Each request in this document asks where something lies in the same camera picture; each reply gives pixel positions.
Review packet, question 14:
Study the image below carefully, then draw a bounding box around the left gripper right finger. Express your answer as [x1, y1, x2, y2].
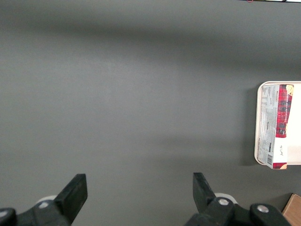
[185, 172, 293, 226]

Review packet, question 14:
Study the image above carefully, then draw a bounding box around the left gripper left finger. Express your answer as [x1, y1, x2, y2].
[0, 173, 88, 226]

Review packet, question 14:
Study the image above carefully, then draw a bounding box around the cream plastic tray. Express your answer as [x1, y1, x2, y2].
[253, 81, 301, 167]

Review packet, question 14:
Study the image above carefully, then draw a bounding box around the wooden drawer cabinet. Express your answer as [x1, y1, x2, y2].
[281, 193, 301, 226]

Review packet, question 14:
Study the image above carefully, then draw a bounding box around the red tartan cookie box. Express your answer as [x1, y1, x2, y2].
[255, 83, 295, 170]

